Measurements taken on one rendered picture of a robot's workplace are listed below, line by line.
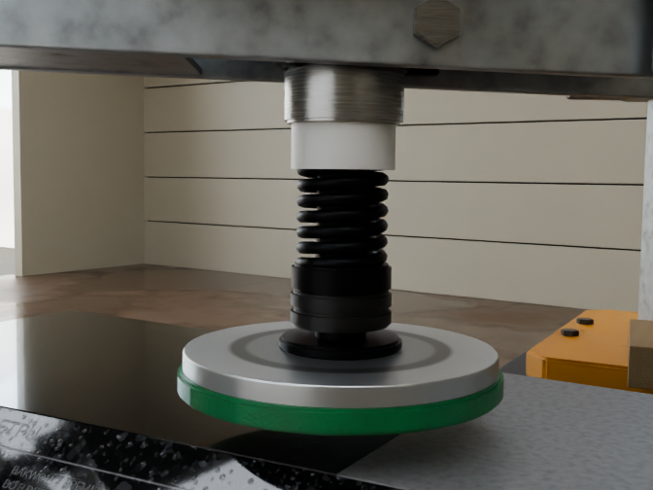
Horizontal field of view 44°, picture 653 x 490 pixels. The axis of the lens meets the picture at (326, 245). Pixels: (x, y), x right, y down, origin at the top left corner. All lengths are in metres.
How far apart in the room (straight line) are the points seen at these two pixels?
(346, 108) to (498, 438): 0.24
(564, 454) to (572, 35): 0.26
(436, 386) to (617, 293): 6.29
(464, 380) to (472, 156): 6.66
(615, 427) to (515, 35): 0.28
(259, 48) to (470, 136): 6.67
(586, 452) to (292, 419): 0.20
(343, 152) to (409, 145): 6.90
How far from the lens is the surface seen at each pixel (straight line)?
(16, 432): 0.64
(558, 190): 6.85
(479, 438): 0.57
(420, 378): 0.48
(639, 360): 1.03
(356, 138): 0.52
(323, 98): 0.52
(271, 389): 0.47
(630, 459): 0.56
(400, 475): 0.50
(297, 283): 0.54
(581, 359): 1.18
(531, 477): 0.51
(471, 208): 7.13
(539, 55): 0.52
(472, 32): 0.51
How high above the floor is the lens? 1.02
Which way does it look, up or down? 5 degrees down
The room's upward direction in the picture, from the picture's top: 1 degrees clockwise
